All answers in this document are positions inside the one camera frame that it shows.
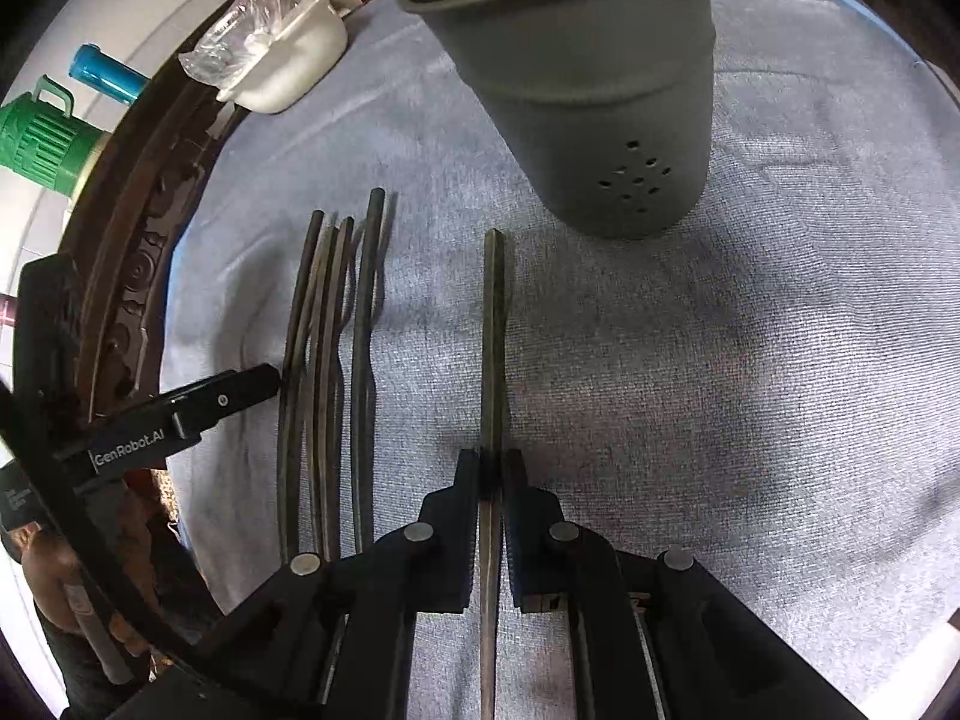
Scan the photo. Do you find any blue thermos bottle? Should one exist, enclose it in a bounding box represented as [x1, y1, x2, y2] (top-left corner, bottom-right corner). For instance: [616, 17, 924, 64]
[68, 44, 149, 106]

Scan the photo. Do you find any person left hand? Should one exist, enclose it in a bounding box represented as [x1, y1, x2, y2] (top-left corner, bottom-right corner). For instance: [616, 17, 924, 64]
[13, 522, 160, 635]

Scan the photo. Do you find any clear plastic bag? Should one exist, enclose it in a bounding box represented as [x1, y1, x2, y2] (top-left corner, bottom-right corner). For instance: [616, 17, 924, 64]
[179, 0, 304, 89]

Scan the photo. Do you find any dark carved wooden bench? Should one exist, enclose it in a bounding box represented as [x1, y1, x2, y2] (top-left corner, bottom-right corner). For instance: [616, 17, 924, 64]
[55, 58, 249, 421]

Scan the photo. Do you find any green thermos jug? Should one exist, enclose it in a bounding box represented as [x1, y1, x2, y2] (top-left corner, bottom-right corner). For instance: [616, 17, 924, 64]
[0, 75, 110, 202]

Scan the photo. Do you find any grey metal utensil holder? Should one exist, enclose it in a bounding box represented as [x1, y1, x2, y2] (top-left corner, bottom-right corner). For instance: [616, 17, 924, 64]
[398, 0, 716, 239]

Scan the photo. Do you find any grey table cloth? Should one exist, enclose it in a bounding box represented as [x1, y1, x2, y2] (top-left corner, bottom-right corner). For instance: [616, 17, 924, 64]
[161, 0, 958, 718]

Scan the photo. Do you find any white plastic basin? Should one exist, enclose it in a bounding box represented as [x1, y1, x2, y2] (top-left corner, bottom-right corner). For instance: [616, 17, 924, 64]
[217, 0, 348, 114]

